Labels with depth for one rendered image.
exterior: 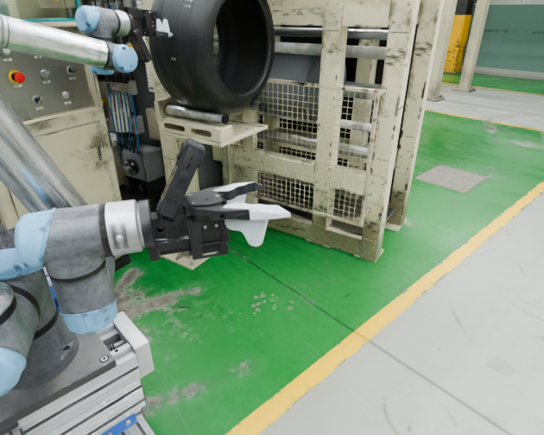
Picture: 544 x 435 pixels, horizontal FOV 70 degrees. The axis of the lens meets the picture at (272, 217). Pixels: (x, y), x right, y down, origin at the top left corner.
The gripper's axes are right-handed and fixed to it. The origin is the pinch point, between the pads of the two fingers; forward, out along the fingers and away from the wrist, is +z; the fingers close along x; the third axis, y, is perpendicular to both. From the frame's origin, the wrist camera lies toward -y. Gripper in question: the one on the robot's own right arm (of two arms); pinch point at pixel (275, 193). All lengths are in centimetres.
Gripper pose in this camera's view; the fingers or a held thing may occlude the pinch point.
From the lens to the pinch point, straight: 60.2
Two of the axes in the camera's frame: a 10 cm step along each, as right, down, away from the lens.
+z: 9.6, -1.4, 2.5
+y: 0.4, 9.4, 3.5
